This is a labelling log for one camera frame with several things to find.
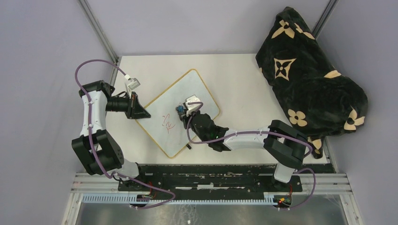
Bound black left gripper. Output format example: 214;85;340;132
106;91;151;120

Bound blue eraser cloth pad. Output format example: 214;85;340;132
176;105;184;113

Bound yellow framed whiteboard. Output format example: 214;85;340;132
137;69;221;158

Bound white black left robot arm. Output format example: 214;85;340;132
71;80;151;191

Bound black floral plush blanket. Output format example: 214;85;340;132
255;7;368;159

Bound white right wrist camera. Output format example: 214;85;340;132
184;95;203;116

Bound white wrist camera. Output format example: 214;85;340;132
124;75;140;94
184;95;203;116

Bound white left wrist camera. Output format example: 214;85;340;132
124;75;140;94

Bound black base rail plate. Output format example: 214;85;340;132
114;164;303;200

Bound white toothed cable duct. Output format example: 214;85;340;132
82;194;277;206

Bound aluminium frame rails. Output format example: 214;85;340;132
61;0;364;225

